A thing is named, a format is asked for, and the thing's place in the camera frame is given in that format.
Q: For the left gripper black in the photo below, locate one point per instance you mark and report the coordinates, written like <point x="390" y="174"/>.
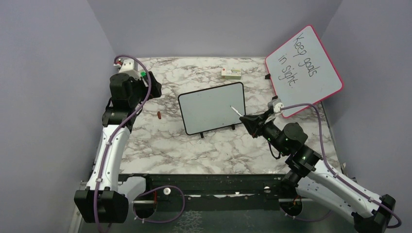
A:
<point x="156" y="87"/>

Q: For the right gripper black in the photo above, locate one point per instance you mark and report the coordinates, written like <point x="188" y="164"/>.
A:
<point x="252" y="123"/>

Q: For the white marker pen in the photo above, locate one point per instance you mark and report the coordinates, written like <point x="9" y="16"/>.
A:
<point x="236" y="111"/>

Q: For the black framed small whiteboard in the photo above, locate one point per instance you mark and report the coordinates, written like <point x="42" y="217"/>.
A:
<point x="209" y="109"/>

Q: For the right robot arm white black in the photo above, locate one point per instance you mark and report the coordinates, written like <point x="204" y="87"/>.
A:
<point x="312" y="177"/>

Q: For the pink framed whiteboard with text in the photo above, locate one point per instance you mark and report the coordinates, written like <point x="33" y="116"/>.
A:
<point x="302" y="72"/>

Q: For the green white eraser box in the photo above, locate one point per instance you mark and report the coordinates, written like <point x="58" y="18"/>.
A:
<point x="231" y="74"/>

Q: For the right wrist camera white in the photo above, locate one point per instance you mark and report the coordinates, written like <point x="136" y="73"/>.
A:
<point x="275" y="107"/>

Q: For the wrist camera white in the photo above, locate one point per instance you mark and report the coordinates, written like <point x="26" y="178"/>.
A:
<point x="275" y="107"/>
<point x="127" y="66"/>

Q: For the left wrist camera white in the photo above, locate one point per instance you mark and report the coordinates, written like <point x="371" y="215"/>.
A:
<point x="127" y="66"/>

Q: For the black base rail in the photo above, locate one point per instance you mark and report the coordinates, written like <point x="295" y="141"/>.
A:
<point x="221" y="192"/>

